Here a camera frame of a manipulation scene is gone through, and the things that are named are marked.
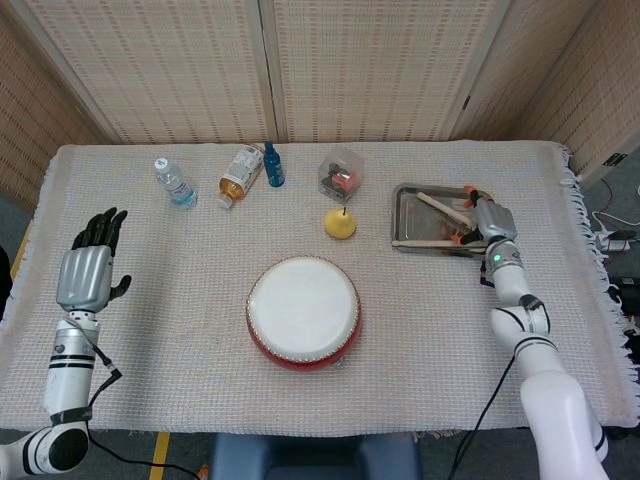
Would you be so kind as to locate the silver orange-tipped right robot hand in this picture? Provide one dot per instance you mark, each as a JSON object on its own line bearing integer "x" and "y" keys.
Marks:
{"x": 492, "y": 220}

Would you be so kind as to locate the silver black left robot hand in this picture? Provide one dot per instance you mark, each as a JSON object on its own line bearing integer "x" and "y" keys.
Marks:
{"x": 85, "y": 275}

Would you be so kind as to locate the wooden drumstick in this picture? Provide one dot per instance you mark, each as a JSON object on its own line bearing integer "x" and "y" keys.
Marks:
{"x": 445, "y": 206}
{"x": 425, "y": 242}

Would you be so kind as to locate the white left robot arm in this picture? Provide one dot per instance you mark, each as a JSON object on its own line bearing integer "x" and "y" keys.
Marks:
{"x": 65, "y": 380}

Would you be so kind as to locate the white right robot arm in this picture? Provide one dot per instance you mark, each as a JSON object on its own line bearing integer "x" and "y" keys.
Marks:
{"x": 540, "y": 360}

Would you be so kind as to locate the red drum white skin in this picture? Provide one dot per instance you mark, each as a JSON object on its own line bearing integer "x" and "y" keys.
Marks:
{"x": 300, "y": 310}

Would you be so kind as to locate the rectangular metal tray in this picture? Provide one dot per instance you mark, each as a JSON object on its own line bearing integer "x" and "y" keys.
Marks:
{"x": 415, "y": 220}

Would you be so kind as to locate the beige woven tablecloth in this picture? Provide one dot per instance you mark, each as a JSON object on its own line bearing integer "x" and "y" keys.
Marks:
{"x": 175, "y": 260}

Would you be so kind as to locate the clear water bottle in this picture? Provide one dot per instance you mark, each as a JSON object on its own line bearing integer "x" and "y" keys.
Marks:
{"x": 175, "y": 185}

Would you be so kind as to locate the white power strip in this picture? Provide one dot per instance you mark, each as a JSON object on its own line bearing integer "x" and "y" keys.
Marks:
{"x": 617, "y": 245}

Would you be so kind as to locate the red toy car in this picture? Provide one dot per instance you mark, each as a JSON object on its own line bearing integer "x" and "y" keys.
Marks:
{"x": 345, "y": 180}

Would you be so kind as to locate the black box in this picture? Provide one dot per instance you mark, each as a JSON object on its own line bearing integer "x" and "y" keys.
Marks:
{"x": 627, "y": 292}

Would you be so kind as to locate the yellow pear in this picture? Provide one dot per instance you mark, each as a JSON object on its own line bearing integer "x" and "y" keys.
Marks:
{"x": 337, "y": 225}

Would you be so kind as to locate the clear plastic box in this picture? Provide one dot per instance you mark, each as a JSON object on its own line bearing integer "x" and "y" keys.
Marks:
{"x": 345, "y": 160}

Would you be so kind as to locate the amber tea bottle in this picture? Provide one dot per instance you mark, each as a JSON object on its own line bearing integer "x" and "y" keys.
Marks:
{"x": 240, "y": 172}

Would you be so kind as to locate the small blue bottle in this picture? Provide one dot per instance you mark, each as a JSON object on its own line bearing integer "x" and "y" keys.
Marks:
{"x": 273, "y": 170}

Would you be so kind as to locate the bamboo folding screen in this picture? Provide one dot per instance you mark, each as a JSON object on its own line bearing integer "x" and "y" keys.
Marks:
{"x": 175, "y": 75}

